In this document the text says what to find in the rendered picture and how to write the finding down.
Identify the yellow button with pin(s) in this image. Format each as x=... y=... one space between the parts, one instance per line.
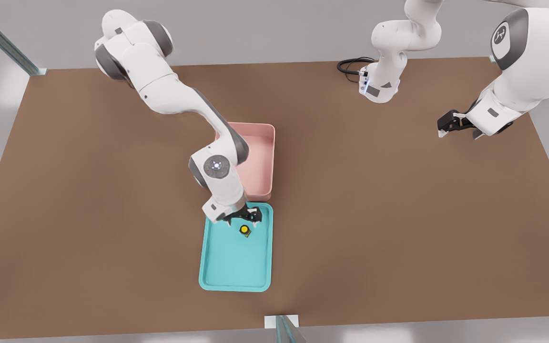
x=244 y=230

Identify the pale blue-green tray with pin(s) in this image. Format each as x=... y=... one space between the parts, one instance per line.
x=236 y=262

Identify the pink box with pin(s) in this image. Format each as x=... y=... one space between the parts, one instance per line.
x=259 y=159

